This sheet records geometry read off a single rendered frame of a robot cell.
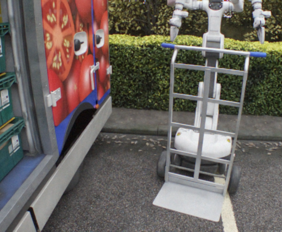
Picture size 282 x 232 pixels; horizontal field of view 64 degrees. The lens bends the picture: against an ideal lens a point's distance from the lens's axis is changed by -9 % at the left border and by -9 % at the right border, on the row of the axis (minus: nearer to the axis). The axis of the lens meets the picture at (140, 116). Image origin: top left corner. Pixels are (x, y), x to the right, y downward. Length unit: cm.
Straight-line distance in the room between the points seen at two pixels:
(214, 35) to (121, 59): 147
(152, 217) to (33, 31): 154
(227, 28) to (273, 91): 248
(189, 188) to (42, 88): 153
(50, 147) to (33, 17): 77
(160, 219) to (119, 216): 32
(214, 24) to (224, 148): 121
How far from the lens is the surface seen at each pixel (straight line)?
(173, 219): 201
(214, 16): 259
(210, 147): 228
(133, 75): 353
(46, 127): 153
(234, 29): 589
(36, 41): 139
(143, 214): 204
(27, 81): 148
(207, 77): 184
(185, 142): 232
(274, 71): 382
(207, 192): 229
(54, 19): 158
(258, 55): 188
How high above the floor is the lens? 146
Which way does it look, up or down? 23 degrees down
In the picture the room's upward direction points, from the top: straight up
